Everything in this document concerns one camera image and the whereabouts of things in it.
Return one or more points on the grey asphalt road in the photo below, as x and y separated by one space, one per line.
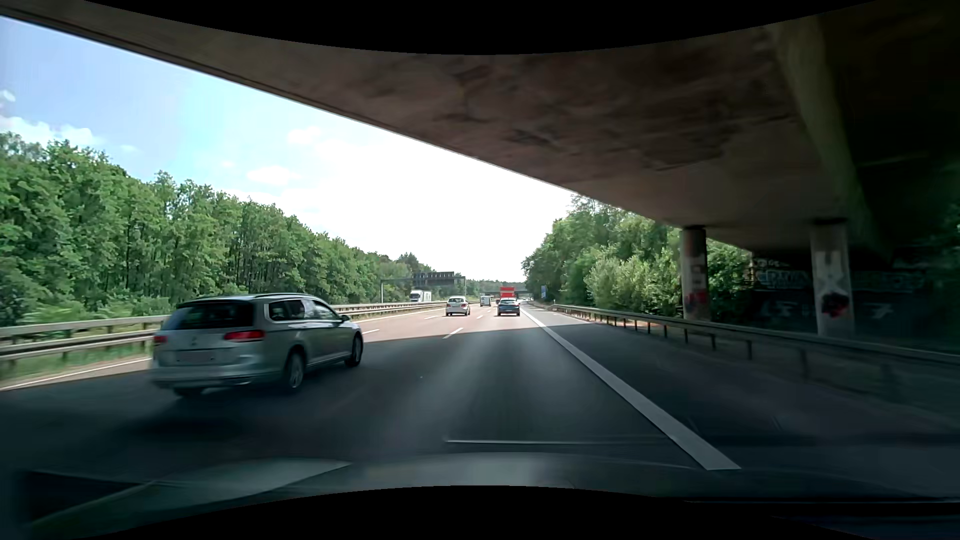
487 375

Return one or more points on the wood of green trees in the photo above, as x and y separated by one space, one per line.
150 240
615 262

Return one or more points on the road markings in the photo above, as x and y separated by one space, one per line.
637 401

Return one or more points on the white car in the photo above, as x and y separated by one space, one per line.
457 305

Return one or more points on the white lorry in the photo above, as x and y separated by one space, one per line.
419 295

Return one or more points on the red lorry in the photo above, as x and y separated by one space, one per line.
508 292

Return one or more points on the overhead sign gantry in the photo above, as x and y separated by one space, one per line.
433 280

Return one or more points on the metal guard rail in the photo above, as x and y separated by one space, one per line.
60 330
750 334

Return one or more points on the grass verge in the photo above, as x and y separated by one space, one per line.
52 361

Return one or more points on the car's own bonnet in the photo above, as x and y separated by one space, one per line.
480 476

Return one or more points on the dark blue car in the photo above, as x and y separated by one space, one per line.
508 306

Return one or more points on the silver estate car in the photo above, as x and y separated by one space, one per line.
255 341

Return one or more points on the concrete overpass bridge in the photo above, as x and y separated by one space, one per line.
675 112

